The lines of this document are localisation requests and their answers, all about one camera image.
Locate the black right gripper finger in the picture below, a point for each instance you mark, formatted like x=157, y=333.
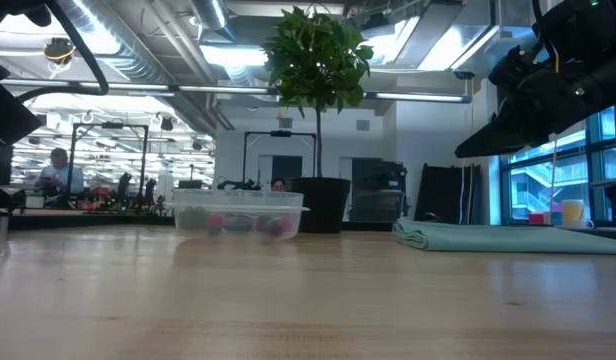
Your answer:
x=508, y=135

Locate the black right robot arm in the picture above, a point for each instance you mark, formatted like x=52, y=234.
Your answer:
x=603, y=45

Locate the black background robot arm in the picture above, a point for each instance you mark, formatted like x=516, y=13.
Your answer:
x=238, y=185

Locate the clear plastic tupperware container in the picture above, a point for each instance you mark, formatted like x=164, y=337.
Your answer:
x=238, y=200

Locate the black monitor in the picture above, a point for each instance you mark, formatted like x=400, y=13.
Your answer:
x=0, y=165

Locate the person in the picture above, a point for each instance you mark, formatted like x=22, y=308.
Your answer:
x=278, y=185
x=63, y=175

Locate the round ceiling fixture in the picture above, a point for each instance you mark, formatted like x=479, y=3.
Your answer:
x=59, y=50

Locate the black panel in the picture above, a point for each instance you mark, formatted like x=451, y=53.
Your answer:
x=445, y=195

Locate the small pink box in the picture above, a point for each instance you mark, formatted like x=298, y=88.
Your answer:
x=536, y=218

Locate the small white box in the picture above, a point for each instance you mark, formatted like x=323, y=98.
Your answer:
x=35, y=201

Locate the small blue box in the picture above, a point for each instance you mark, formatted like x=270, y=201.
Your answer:
x=555, y=218

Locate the long ceiling light tube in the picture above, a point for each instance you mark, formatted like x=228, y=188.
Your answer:
x=223, y=89
x=418, y=96

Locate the yellow mug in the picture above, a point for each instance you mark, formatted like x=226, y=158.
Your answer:
x=573, y=214

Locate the folded green towel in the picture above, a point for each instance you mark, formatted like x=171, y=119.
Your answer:
x=488, y=237

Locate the green leafy tree plant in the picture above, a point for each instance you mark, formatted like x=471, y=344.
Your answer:
x=313, y=60

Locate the window with black frame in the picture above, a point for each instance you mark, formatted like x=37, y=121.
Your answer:
x=538, y=185

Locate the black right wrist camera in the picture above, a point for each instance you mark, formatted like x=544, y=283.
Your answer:
x=510, y=67

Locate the black table frame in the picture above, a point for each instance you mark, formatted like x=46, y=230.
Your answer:
x=88, y=221

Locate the silver air duct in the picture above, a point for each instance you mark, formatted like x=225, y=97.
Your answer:
x=213, y=15

